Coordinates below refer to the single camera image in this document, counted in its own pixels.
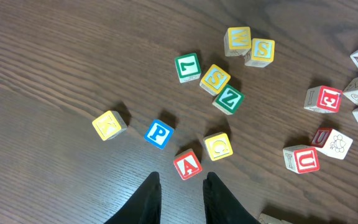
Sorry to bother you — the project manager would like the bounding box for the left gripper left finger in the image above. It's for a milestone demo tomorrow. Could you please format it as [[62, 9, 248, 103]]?
[[104, 172, 162, 224]]

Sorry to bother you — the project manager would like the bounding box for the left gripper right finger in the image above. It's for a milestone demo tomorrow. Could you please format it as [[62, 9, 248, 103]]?
[[203, 172, 259, 224]]

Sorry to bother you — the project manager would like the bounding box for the yellow C block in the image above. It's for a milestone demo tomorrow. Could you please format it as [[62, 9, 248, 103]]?
[[203, 132, 233, 161]]

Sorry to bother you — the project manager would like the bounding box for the red A block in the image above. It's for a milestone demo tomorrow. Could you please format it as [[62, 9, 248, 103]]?
[[173, 149, 203, 180]]

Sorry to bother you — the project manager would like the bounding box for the blue P block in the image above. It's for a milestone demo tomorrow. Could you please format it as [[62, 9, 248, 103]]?
[[144, 119, 174, 149]]

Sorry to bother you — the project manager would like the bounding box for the yellow K block left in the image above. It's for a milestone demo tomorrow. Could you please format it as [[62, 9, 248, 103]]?
[[92, 111, 127, 141]]

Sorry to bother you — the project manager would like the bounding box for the red U block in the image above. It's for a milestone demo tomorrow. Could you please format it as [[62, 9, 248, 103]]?
[[283, 145, 319, 174]]

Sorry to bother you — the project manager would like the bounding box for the green Z block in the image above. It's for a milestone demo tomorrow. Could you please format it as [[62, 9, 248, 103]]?
[[213, 84, 244, 115]]

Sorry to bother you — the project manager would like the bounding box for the white bee picture block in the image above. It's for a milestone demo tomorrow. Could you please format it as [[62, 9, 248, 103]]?
[[311, 128, 353, 160]]

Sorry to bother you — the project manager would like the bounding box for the yellow S block lower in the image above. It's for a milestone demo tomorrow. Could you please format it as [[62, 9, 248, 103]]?
[[200, 64, 231, 96]]

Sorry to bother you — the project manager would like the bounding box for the yellow s block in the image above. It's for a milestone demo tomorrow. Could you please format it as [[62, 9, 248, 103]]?
[[244, 38, 275, 68], [200, 64, 231, 96]]

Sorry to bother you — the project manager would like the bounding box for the green L block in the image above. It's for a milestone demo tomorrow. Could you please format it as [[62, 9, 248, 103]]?
[[175, 53, 201, 83]]

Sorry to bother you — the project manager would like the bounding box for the red E block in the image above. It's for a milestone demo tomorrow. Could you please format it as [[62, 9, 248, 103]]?
[[303, 85, 342, 113]]

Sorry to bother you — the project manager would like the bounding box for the yellow S block upper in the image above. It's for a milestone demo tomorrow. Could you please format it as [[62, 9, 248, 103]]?
[[244, 38, 275, 68]]

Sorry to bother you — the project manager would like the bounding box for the yellow W block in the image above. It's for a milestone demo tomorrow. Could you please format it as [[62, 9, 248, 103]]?
[[224, 27, 252, 57]]

